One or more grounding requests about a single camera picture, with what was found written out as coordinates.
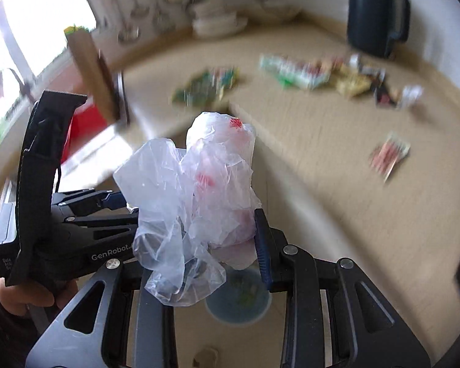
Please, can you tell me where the clear plastic bag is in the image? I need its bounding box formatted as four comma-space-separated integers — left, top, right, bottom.
113, 112, 262, 307

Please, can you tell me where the red white sachet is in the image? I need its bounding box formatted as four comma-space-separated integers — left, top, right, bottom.
370, 132, 410, 182

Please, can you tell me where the yellow snack packet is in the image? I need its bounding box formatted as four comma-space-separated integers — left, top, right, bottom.
330, 64, 371, 98

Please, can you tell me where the white red rice bag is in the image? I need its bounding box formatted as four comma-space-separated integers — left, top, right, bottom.
259, 54, 331, 90

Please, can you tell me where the blue plastic trash bucket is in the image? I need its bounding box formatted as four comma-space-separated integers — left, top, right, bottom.
204, 266, 272, 327

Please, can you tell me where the person left hand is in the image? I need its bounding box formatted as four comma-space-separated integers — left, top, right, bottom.
0, 278, 78, 316

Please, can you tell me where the red plastic basket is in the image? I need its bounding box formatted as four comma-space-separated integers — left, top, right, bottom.
61, 103, 108, 163

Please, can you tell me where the wooden cutting board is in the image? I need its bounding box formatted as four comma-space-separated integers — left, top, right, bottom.
64, 27, 128, 125

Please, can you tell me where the green gold seaweed packet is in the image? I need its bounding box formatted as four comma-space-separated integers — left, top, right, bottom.
171, 67, 239, 108

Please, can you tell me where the window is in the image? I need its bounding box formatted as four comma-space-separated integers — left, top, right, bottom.
0, 0, 97, 144

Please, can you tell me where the stack of white bowls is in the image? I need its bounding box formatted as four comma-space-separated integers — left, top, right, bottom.
190, 0, 248, 39

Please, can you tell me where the black electric kettle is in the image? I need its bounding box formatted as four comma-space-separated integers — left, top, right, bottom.
347, 0, 411, 58

